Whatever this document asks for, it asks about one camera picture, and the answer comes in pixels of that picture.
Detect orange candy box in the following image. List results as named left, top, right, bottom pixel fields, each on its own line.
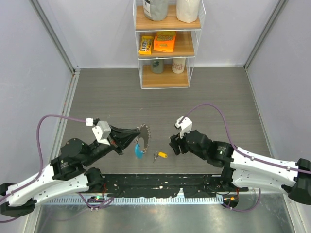
left=153, top=31, right=176, bottom=52

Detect white cup pink print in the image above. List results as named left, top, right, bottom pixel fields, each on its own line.
left=172, top=57, right=186, bottom=74

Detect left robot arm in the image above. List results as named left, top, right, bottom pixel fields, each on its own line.
left=0, top=121, right=144, bottom=218

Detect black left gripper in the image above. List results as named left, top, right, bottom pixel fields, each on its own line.
left=83, top=124, right=142, bottom=166

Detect yellow key tag with keys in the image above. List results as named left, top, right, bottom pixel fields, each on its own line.
left=153, top=151, right=168, bottom=163

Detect yellow candy box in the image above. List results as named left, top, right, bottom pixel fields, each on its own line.
left=138, top=35, right=154, bottom=55

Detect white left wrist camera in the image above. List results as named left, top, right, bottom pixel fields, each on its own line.
left=86, top=118, right=111, bottom=146

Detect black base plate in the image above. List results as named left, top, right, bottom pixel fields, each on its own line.
left=75, top=173, right=248, bottom=199

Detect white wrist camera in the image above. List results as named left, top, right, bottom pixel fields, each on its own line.
left=174, top=116, right=192, bottom=138
left=86, top=118, right=111, bottom=146

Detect white wire wooden shelf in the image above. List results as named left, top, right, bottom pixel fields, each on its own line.
left=132, top=0, right=206, bottom=89

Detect white bag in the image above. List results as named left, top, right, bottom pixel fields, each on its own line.
left=176, top=0, right=200, bottom=23

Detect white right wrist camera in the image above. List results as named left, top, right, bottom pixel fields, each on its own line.
left=174, top=116, right=192, bottom=138

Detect white slotted cable duct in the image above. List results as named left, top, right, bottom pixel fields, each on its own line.
left=45, top=195, right=223, bottom=205

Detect grey bag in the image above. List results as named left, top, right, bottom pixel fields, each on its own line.
left=142, top=0, right=169, bottom=21

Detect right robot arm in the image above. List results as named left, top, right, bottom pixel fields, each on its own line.
left=170, top=130, right=311, bottom=205

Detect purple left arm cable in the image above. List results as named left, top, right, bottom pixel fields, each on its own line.
left=0, top=115, right=115, bottom=223

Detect grey-green cup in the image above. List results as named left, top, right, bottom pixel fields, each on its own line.
left=150, top=59, right=164, bottom=74

